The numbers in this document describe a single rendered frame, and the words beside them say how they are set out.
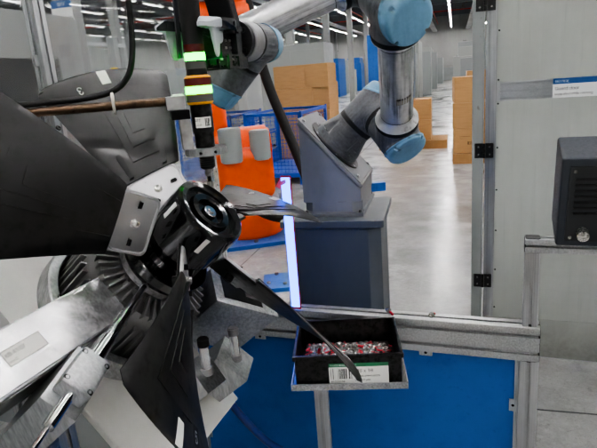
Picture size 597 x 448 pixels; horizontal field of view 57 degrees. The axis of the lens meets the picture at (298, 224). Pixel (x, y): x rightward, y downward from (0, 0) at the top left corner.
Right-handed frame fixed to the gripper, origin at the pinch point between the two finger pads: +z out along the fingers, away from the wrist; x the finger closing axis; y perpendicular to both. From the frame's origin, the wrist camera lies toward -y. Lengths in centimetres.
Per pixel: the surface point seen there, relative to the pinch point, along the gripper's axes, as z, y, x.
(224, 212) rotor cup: 4.0, 29.1, -6.2
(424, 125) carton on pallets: -924, 106, 80
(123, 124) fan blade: 0.1, 14.9, 13.0
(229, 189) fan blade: -24.4, 31.5, 7.4
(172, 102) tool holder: 0.8, 12.0, 2.6
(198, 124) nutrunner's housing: -1.2, 15.8, -0.4
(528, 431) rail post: -37, 89, -54
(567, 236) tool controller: -36, 43, -59
